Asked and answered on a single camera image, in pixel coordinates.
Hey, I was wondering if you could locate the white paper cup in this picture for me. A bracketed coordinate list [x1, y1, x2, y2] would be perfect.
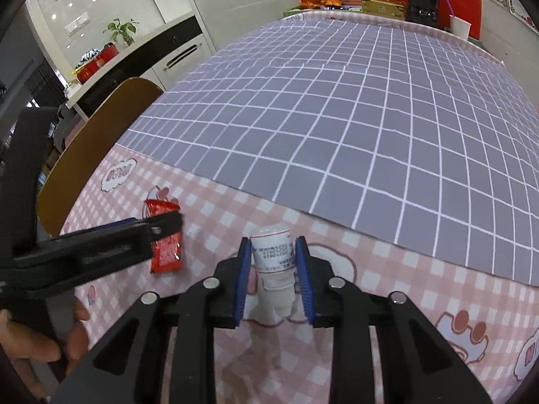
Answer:
[448, 14, 472, 38]

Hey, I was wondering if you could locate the framed wall certificate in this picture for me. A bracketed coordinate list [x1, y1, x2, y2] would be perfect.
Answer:
[507, 0, 539, 32]

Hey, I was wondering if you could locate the red snack packet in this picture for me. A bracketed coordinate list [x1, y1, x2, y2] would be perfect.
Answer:
[144, 198, 184, 275]

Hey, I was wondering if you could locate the brown wooden chair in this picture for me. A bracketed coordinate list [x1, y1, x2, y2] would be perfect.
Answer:
[36, 77, 164, 238]

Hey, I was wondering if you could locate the pink checked tablecloth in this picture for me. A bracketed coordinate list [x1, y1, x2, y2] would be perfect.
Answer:
[59, 8, 539, 404]

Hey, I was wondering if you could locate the red tin box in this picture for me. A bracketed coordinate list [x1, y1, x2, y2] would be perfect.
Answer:
[76, 44, 121, 85]

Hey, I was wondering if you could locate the grey grid tablecloth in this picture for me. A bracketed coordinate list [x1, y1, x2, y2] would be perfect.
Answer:
[116, 19, 539, 287]

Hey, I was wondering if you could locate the white wall switch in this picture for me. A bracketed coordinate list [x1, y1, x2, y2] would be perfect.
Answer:
[64, 12, 92, 37]

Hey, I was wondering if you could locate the black and white sideboard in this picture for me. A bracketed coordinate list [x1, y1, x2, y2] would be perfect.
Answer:
[65, 12, 216, 119]

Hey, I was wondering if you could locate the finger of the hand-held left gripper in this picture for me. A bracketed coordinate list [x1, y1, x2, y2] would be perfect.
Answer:
[40, 210, 185, 283]
[53, 217, 149, 245]

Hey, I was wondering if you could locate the green potted plant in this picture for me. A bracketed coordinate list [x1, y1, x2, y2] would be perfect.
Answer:
[103, 18, 140, 48]

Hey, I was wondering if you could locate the white plastic bottle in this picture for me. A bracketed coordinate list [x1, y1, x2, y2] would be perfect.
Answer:
[249, 226, 295, 326]

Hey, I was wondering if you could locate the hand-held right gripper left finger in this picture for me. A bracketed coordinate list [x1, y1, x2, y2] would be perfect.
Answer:
[51, 238, 252, 404]

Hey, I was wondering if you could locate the person's left hand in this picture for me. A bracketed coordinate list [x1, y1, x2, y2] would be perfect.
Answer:
[0, 297, 91, 400]

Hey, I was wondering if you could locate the red gift bag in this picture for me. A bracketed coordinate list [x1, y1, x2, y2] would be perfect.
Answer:
[366, 0, 483, 41]

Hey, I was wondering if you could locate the gold box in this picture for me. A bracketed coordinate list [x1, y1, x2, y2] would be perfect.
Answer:
[361, 0, 407, 20]

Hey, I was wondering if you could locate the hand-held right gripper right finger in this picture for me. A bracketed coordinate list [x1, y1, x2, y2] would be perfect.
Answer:
[295, 236, 493, 404]

